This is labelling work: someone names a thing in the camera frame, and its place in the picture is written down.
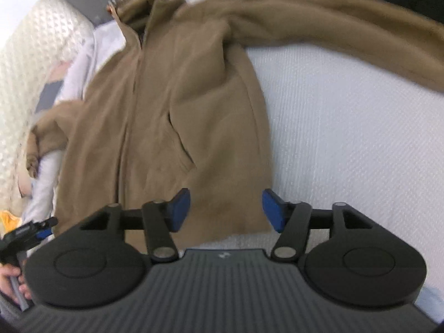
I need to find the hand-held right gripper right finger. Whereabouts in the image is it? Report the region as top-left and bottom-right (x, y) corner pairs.
(262, 188), (373, 262)

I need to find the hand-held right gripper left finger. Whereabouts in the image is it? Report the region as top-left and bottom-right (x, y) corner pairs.
(80, 188), (191, 262)

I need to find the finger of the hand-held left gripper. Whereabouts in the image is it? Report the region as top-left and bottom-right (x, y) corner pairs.
(35, 217), (59, 240)

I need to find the brown hoodie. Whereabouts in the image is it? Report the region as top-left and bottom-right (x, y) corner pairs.
(26, 0), (444, 243)

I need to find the person's left hand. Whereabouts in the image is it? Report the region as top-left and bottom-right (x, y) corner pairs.
(0, 265), (32, 301)

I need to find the yellow cloth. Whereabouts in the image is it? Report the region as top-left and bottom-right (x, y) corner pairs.
(0, 210), (21, 233)

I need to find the grey textured bed sheet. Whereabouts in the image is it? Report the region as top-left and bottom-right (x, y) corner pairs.
(180, 0), (444, 321)

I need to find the patchwork pillow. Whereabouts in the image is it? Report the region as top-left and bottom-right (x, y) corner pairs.
(17, 60), (74, 198)

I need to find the cream quilted headboard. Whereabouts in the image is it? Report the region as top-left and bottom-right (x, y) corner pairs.
(0, 0), (94, 212)

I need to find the lavender duvet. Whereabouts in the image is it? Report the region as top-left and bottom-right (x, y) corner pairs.
(21, 21), (125, 223)

